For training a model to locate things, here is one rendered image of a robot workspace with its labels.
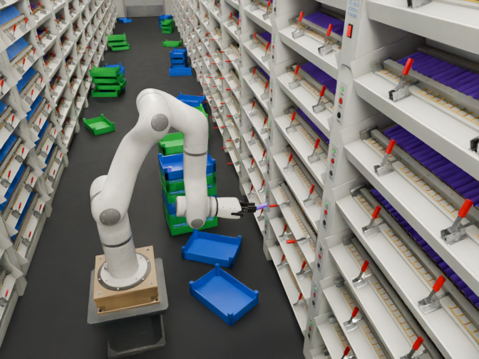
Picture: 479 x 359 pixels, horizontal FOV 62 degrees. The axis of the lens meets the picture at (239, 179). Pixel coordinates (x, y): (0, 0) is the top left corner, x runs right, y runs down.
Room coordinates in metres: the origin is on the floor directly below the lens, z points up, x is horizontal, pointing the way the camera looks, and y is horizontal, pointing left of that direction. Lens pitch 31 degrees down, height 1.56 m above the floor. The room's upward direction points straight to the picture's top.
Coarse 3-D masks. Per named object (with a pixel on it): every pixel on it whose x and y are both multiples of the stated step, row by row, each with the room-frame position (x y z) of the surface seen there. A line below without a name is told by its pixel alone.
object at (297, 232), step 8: (272, 184) 1.73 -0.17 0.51; (280, 184) 1.72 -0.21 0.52; (272, 192) 1.70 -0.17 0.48; (280, 192) 1.68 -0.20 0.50; (280, 200) 1.62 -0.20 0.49; (280, 208) 1.56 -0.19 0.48; (288, 208) 1.54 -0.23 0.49; (288, 216) 1.49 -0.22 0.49; (296, 216) 1.47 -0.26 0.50; (304, 216) 1.46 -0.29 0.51; (288, 224) 1.46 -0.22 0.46; (296, 224) 1.42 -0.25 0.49; (296, 232) 1.37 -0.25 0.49; (304, 232) 1.35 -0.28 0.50; (304, 248) 1.26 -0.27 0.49; (312, 248) 1.25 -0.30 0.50; (304, 256) 1.25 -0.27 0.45; (312, 256) 1.21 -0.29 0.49; (312, 264) 1.13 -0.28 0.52; (312, 272) 1.17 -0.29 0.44
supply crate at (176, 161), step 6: (168, 156) 2.16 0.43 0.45; (174, 156) 2.17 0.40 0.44; (180, 156) 2.18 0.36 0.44; (162, 162) 2.13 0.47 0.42; (168, 162) 2.15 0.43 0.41; (174, 162) 2.16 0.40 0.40; (180, 162) 2.16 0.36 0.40; (210, 162) 2.14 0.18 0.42; (162, 168) 2.03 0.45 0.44; (174, 168) 2.09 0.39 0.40; (180, 168) 2.09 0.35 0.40; (210, 168) 2.04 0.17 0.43; (168, 174) 1.96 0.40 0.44; (174, 174) 1.97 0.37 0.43; (180, 174) 1.98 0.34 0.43
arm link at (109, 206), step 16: (144, 96) 1.30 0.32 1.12; (160, 96) 1.31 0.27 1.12; (144, 112) 1.20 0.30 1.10; (160, 112) 1.20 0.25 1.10; (144, 128) 1.18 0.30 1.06; (160, 128) 1.18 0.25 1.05; (128, 144) 1.22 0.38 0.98; (144, 144) 1.22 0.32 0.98; (128, 160) 1.21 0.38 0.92; (144, 160) 1.25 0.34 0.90; (112, 176) 1.19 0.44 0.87; (128, 176) 1.20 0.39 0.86; (112, 192) 1.16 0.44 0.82; (128, 192) 1.19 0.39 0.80; (96, 208) 1.13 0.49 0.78; (112, 208) 1.14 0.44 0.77; (112, 224) 1.13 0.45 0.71
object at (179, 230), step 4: (216, 216) 2.05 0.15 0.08; (168, 220) 2.11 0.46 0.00; (212, 220) 2.04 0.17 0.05; (216, 220) 2.05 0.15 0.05; (168, 224) 2.03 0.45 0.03; (204, 224) 2.02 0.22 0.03; (208, 224) 2.03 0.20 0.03; (212, 224) 2.04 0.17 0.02; (216, 224) 2.05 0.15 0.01; (172, 228) 1.96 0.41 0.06; (176, 228) 1.96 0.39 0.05; (180, 228) 1.97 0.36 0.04; (184, 228) 1.98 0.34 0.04; (188, 228) 1.99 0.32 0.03; (200, 228) 2.02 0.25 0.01; (204, 228) 2.02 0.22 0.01; (172, 232) 1.95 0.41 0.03; (176, 232) 1.96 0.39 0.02; (180, 232) 1.97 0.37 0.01; (184, 232) 1.98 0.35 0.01
